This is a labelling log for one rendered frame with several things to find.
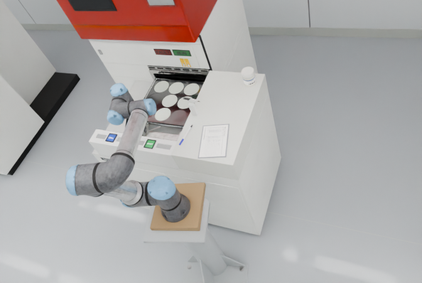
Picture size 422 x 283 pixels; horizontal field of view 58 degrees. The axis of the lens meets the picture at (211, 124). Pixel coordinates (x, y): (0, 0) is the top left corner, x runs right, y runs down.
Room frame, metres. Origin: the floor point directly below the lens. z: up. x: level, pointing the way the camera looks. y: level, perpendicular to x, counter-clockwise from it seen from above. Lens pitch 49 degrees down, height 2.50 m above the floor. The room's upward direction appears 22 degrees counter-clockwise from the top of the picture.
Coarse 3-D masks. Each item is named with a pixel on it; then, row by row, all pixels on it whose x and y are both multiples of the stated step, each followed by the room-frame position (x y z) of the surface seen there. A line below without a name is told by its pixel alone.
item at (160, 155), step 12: (96, 132) 1.62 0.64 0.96; (108, 132) 1.58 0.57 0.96; (120, 132) 1.54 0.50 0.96; (96, 144) 1.55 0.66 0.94; (108, 144) 1.49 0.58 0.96; (156, 144) 1.35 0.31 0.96; (168, 144) 1.32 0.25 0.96; (144, 156) 1.36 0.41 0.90; (156, 156) 1.31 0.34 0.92; (168, 156) 1.26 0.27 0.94
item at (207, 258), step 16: (208, 208) 0.95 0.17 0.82; (144, 240) 0.92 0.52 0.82; (160, 240) 0.89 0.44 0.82; (176, 240) 0.85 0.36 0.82; (192, 240) 0.82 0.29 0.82; (208, 240) 0.95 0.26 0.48; (192, 256) 1.06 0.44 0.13; (208, 256) 0.93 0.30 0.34; (224, 256) 0.96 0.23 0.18; (192, 272) 1.00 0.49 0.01; (208, 272) 0.92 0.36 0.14; (224, 272) 0.92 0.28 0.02; (240, 272) 0.89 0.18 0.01
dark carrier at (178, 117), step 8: (160, 80) 1.91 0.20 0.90; (168, 80) 1.88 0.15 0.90; (176, 80) 1.85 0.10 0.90; (152, 88) 1.87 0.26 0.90; (168, 88) 1.81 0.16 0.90; (184, 88) 1.75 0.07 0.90; (200, 88) 1.70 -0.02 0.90; (152, 96) 1.80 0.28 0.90; (160, 96) 1.77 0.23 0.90; (176, 96) 1.71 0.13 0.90; (184, 96) 1.69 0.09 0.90; (192, 96) 1.66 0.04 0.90; (160, 104) 1.70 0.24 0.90; (176, 104) 1.65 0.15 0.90; (176, 112) 1.58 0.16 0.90; (184, 112) 1.56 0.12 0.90; (152, 120) 1.60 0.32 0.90; (168, 120) 1.55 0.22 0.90; (176, 120) 1.52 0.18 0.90; (184, 120) 1.50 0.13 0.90
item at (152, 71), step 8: (152, 72) 1.99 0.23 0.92; (160, 72) 1.95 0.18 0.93; (168, 72) 1.91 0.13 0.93; (176, 72) 1.88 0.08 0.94; (184, 72) 1.85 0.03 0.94; (192, 72) 1.82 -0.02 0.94; (200, 72) 1.79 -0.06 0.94; (184, 80) 1.86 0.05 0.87; (192, 80) 1.83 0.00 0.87; (200, 80) 1.80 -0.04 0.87
